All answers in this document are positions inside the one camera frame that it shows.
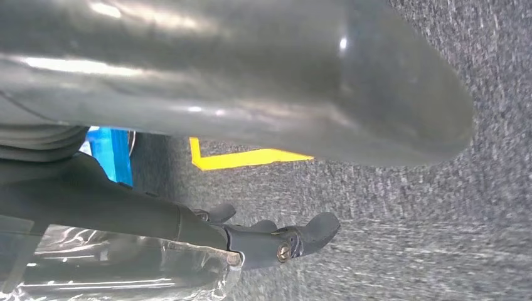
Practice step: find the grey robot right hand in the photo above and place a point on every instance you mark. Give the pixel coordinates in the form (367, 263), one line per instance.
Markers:
(208, 62)

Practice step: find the blue metal shelf rack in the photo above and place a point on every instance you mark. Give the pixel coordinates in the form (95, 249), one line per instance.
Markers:
(110, 158)

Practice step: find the yellow floor tape outline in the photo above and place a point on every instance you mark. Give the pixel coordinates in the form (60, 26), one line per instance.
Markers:
(241, 160)

